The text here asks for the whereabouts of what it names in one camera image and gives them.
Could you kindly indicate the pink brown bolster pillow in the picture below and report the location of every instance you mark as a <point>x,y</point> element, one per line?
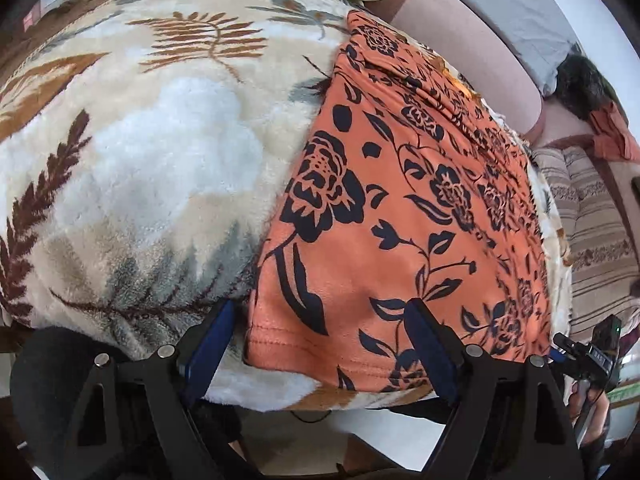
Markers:
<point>465,40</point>

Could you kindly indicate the grey pillow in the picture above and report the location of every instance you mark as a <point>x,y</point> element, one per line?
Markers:
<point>515,5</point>

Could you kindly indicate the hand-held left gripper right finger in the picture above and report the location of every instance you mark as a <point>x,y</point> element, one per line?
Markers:
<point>430,350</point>

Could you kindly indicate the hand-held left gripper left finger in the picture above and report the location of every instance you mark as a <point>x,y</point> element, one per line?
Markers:
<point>212,350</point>

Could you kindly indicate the person's right hand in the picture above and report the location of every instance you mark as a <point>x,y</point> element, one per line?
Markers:
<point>590,410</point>

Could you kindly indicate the orange floral garment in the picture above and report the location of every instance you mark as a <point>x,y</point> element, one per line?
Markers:
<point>380,220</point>

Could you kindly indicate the striped beige bedsheet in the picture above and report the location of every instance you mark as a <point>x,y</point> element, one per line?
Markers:
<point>590,240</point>

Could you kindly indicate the plain orange cloth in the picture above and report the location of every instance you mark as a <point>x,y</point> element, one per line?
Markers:
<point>615,130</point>

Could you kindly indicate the leaf print fleece blanket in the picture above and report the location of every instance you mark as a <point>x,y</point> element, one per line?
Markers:
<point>150,160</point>

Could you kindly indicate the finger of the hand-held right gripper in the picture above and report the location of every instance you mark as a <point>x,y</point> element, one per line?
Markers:
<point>572,349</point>

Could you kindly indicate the dark cloth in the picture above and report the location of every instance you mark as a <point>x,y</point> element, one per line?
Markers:
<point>582,85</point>

